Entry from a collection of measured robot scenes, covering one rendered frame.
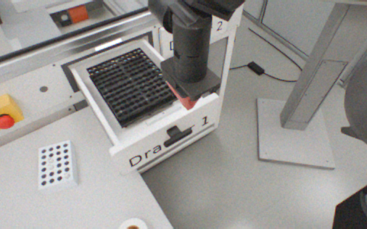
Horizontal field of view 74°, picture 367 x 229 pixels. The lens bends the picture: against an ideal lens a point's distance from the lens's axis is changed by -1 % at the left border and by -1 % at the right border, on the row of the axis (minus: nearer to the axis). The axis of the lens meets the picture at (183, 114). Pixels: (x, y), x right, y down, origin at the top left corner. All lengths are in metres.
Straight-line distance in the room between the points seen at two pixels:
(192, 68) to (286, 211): 1.25
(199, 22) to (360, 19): 1.00
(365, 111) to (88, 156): 0.67
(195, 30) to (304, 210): 1.36
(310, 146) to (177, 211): 0.92
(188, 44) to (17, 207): 0.59
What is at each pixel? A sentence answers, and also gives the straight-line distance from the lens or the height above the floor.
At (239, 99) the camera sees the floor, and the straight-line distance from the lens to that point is 1.89.
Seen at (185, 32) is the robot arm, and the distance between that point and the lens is 0.35.
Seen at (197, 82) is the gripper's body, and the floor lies 1.09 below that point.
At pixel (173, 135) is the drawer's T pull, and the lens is 0.56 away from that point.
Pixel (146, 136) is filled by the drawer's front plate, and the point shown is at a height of 0.93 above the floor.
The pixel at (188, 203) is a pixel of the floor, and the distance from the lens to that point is 1.45.
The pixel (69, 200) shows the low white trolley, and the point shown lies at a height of 0.76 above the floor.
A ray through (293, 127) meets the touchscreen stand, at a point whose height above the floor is 0.06.
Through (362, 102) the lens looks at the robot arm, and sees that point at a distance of 0.21.
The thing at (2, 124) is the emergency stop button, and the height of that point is 0.88.
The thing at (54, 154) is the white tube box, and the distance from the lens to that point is 0.75.
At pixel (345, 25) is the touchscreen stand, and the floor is 0.81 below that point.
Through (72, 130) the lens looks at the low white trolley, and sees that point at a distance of 0.82.
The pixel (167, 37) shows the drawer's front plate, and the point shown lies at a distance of 0.85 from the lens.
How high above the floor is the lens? 1.38
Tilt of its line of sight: 52 degrees down
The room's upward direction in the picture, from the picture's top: straight up
